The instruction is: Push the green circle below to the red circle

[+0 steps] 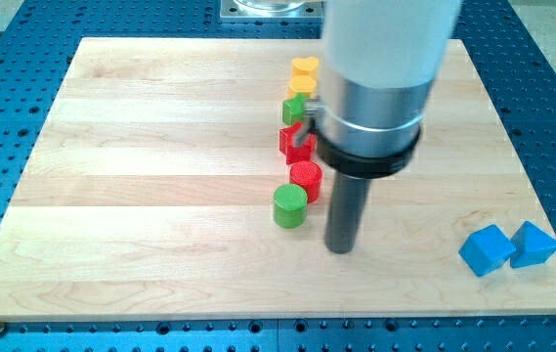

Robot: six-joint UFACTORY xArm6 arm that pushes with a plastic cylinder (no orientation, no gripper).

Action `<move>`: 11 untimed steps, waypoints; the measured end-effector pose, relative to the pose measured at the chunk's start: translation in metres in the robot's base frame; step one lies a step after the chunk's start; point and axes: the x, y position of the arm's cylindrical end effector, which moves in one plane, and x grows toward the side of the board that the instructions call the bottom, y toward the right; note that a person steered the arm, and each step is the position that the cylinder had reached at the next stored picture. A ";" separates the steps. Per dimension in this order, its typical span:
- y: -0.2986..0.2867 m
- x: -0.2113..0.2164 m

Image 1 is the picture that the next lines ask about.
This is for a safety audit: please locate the light wooden board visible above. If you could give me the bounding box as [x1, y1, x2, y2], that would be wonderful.
[0, 38, 556, 322]

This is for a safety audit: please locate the red cylinder block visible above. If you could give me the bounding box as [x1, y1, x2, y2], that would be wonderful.
[289, 160, 323, 203]

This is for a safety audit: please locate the yellow heart block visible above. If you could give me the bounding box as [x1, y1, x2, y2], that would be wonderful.
[291, 56, 320, 79]

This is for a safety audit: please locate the yellow cylinder block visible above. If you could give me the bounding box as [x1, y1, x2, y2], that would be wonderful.
[286, 75, 318, 99]

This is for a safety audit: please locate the red star block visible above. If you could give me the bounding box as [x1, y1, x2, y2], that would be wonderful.
[278, 121, 317, 165]

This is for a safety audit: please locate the green cylinder block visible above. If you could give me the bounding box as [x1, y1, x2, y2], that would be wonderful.
[273, 184, 308, 229]

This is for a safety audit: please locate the blue triangular block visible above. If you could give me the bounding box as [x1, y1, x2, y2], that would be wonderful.
[510, 221, 556, 269]

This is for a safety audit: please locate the blue cube block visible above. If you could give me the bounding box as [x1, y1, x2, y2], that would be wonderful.
[458, 224, 517, 277]

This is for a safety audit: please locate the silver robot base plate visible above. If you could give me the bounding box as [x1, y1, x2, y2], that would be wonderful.
[219, 0, 323, 22]

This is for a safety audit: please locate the green star block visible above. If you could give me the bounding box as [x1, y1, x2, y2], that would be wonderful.
[281, 93, 308, 126]

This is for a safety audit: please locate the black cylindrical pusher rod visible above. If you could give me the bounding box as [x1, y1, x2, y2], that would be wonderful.
[324, 172, 370, 254]

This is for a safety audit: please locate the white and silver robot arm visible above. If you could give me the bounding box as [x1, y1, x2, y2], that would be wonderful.
[307, 0, 462, 253]

